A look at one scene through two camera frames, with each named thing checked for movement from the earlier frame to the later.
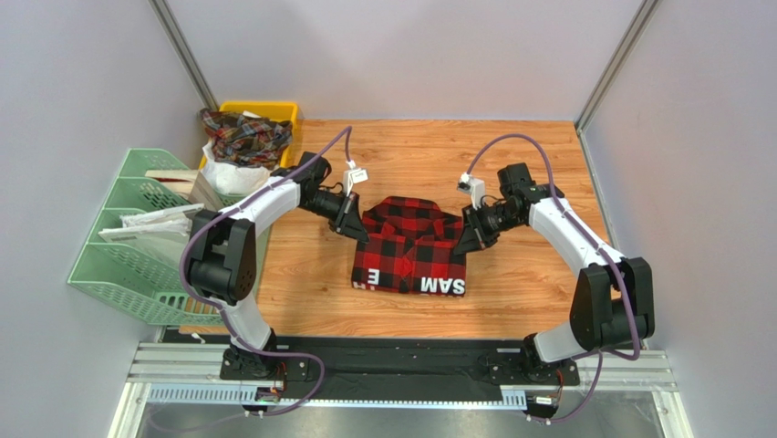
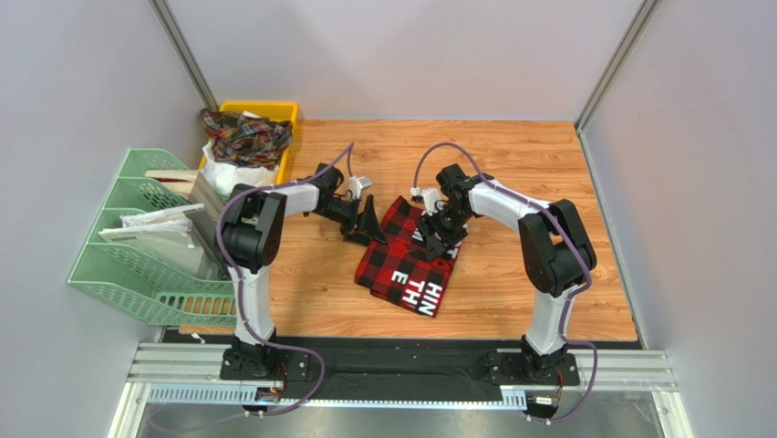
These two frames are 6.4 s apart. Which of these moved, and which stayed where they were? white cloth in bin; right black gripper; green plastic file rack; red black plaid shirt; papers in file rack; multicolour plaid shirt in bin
Moved: red black plaid shirt; right black gripper
Stayed: green plastic file rack; white cloth in bin; papers in file rack; multicolour plaid shirt in bin
